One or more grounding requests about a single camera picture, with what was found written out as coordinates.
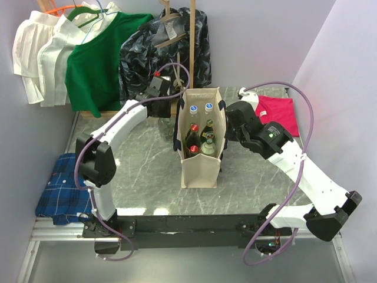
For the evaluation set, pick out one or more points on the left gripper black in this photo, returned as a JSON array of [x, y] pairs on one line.
[[166, 113]]

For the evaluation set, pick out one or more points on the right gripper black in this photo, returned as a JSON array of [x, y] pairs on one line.
[[229, 133]]

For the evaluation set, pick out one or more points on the green Perrier bottle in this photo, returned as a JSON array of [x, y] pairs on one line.
[[207, 132], [188, 131]]

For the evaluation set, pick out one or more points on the clear chang soda bottle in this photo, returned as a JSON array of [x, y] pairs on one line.
[[166, 127], [208, 148]]

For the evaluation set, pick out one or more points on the Coca-Cola glass bottle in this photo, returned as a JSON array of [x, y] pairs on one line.
[[192, 151], [194, 137]]

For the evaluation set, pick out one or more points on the cream canvas tote bag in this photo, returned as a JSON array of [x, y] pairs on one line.
[[200, 171]]

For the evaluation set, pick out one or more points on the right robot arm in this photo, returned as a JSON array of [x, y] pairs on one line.
[[331, 205]]

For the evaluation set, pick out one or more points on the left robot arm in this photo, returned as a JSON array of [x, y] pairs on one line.
[[97, 166]]

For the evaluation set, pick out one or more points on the pink folded t-shirt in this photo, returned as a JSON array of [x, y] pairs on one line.
[[280, 110]]

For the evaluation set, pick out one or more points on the dark patterned hanging shirt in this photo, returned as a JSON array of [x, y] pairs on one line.
[[151, 47]]

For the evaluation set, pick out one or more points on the green hanging t-shirt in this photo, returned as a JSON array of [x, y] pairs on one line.
[[92, 68]]

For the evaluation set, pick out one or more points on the wooden hanger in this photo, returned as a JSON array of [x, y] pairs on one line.
[[171, 23]]

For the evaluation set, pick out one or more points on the green hanger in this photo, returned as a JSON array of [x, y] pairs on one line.
[[84, 15]]

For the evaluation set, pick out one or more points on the white hanging blouse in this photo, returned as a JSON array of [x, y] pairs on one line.
[[41, 48]]

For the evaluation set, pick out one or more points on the orange hanger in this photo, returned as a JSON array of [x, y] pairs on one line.
[[52, 9]]

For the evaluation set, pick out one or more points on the blue plaid cloth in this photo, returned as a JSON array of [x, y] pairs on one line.
[[61, 200]]

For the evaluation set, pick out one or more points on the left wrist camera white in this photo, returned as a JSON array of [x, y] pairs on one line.
[[166, 78]]

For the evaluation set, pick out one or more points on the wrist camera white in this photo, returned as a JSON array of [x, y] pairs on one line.
[[249, 96], [166, 78]]

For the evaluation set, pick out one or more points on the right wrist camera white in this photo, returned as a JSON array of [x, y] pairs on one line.
[[249, 96]]

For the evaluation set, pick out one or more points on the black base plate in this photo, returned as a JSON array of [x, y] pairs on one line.
[[172, 231]]

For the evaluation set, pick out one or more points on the aluminium rail frame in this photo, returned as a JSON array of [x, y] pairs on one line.
[[198, 248]]

